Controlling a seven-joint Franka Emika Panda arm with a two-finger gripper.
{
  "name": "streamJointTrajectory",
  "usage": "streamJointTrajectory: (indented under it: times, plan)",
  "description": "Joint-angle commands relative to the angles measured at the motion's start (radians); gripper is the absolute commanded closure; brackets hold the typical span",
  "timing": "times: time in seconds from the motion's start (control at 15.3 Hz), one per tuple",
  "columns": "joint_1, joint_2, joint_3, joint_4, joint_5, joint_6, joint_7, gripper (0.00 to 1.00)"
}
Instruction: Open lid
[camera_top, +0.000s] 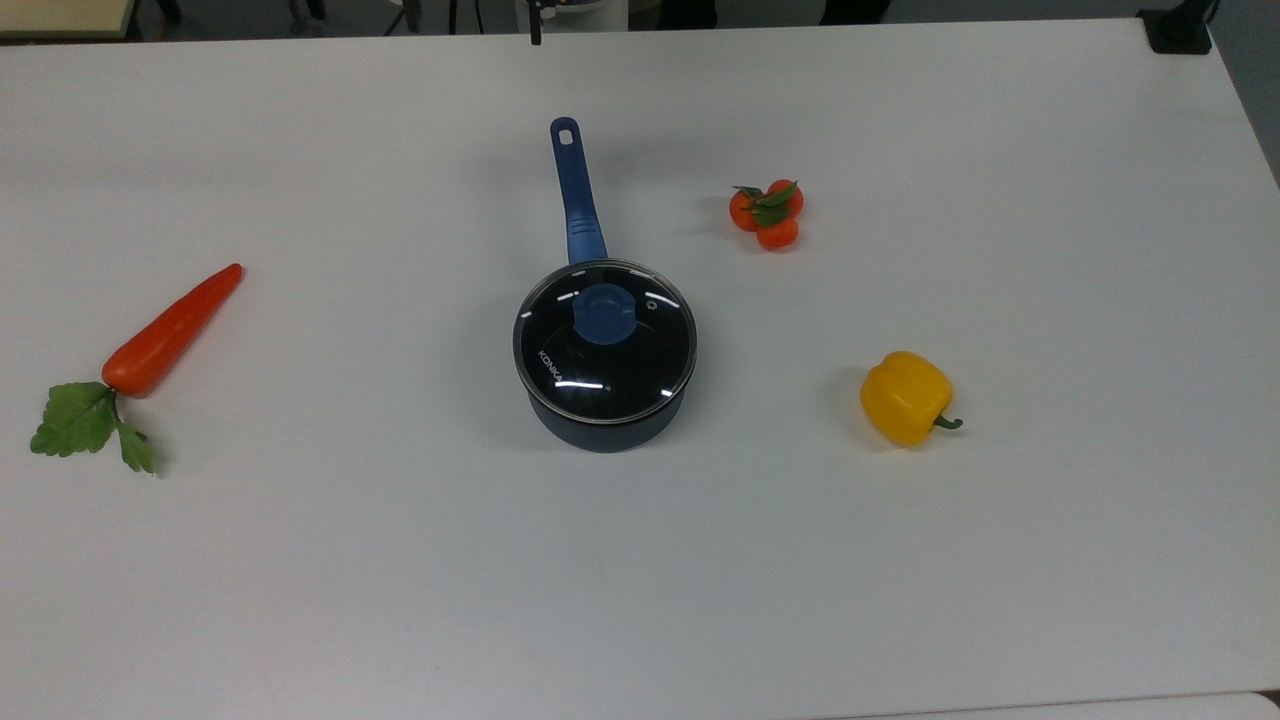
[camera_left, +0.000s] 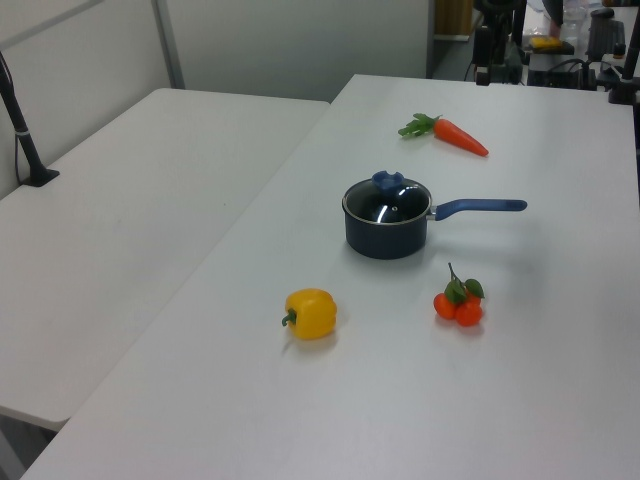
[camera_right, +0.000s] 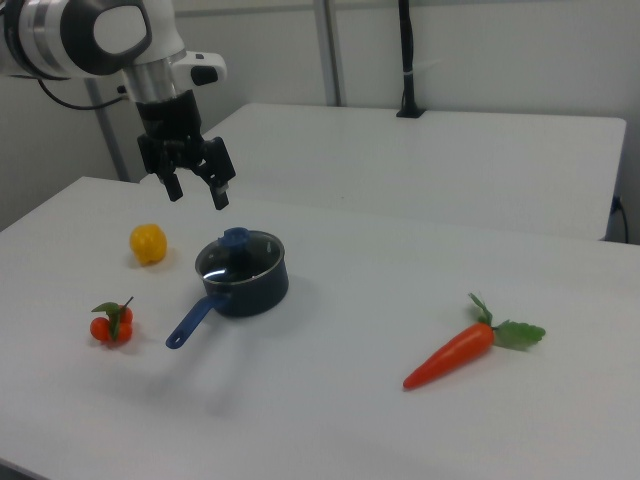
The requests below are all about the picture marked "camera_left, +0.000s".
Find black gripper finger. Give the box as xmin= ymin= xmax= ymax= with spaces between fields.
xmin=475 ymin=27 xmax=495 ymax=87
xmin=508 ymin=27 xmax=526 ymax=85

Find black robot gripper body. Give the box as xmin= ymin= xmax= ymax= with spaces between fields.
xmin=473 ymin=0 xmax=527 ymax=30

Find glass lid with blue knob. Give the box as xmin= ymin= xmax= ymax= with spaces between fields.
xmin=342 ymin=169 xmax=432 ymax=227

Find wooden cabinet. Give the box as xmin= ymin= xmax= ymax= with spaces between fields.
xmin=433 ymin=0 xmax=474 ymax=40

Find black electronics box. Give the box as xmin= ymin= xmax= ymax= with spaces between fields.
xmin=526 ymin=58 xmax=601 ymax=92

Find orange toy carrot green leaves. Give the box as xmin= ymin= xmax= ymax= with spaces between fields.
xmin=397 ymin=113 xmax=490 ymax=158

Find orange toy fruit cluster leaves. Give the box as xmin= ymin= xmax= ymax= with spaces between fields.
xmin=432 ymin=262 xmax=487 ymax=329

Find yellow toy bell pepper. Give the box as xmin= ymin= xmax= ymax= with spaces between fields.
xmin=280 ymin=287 xmax=339 ymax=342

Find white side table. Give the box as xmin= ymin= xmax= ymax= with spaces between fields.
xmin=0 ymin=88 xmax=332 ymax=434

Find black camera stand with clamp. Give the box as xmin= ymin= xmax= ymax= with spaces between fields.
xmin=606 ymin=29 xmax=640 ymax=105

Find dark blue saucepan blue handle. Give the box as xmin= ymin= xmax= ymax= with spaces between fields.
xmin=342 ymin=197 xmax=529 ymax=261

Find grey partition post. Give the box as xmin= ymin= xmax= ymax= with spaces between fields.
xmin=151 ymin=0 xmax=187 ymax=91

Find black camera stand pole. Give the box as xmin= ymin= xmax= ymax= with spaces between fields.
xmin=0 ymin=49 xmax=61 ymax=189

